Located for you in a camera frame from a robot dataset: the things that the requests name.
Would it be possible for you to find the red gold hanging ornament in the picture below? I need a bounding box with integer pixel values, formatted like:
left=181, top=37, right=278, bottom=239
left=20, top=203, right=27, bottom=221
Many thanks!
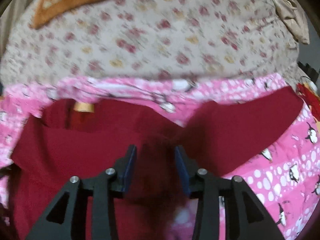
left=297, top=83, right=320, bottom=121

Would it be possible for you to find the dark red small shirt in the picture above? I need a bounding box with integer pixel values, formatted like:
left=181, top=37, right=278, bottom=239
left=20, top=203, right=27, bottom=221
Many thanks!
left=9, top=87, right=303, bottom=239

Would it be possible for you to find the floral beige duvet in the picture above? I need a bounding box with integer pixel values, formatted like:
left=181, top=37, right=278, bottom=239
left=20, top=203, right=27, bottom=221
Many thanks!
left=1, top=0, right=300, bottom=86

